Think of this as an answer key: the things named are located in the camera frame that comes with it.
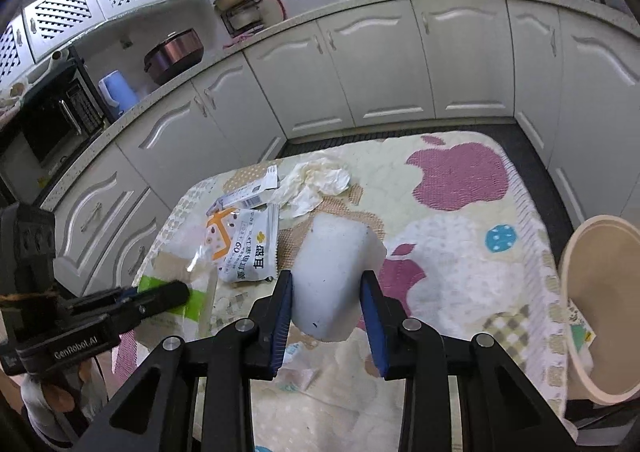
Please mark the small white carton box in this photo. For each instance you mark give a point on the small white carton box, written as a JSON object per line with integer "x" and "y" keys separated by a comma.
{"x": 240, "y": 199}

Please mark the apple print quilted blanket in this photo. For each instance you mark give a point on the apple print quilted blanket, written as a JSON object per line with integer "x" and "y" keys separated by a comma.
{"x": 450, "y": 242}

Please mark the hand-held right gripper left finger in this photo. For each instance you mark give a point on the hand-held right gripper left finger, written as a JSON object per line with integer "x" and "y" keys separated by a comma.
{"x": 281, "y": 322}

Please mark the row of white cabinet doors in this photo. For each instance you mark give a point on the row of white cabinet doors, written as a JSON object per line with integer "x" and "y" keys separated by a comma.
{"x": 380, "y": 61}

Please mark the grey clothing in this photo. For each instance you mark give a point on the grey clothing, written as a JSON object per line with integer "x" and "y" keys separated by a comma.
{"x": 40, "y": 412}

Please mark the white orange snack packet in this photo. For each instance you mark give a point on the white orange snack packet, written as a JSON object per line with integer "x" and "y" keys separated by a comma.
{"x": 250, "y": 247}

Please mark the white lattice wall cabinet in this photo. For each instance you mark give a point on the white lattice wall cabinet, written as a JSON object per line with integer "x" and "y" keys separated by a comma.
{"x": 60, "y": 11}

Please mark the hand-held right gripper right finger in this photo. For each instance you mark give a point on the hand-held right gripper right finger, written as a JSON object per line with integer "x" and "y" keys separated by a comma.
{"x": 374, "y": 327}

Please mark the beige plastic bin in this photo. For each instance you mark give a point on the beige plastic bin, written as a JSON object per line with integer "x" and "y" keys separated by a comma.
{"x": 605, "y": 282}

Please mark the printed paper wrapper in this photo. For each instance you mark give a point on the printed paper wrapper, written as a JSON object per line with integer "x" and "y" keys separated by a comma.
{"x": 580, "y": 332}

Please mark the printed clear wrapper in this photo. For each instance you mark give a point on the printed clear wrapper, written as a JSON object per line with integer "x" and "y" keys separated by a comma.
{"x": 300, "y": 367}

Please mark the green packet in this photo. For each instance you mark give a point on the green packet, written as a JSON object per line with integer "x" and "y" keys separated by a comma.
{"x": 150, "y": 283}

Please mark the white foam block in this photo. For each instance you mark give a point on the white foam block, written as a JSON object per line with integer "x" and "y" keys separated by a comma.
{"x": 330, "y": 262}

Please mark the pink cloth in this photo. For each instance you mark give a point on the pink cloth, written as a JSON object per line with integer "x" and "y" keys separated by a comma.
{"x": 240, "y": 39}

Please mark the white tissue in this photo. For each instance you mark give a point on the white tissue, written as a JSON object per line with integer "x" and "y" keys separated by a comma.
{"x": 310, "y": 182}

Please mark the blue electric kettle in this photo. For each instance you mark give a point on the blue electric kettle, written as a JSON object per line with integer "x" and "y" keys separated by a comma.
{"x": 117, "y": 91}

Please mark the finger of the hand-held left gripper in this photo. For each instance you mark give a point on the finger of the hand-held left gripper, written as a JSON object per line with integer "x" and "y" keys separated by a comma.
{"x": 160, "y": 297}
{"x": 127, "y": 295}

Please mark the clear plastic wrapper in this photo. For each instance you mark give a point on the clear plastic wrapper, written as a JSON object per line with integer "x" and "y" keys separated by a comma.
{"x": 197, "y": 277}

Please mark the black microwave oven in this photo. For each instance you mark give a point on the black microwave oven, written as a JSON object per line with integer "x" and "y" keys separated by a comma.
{"x": 50, "y": 121}

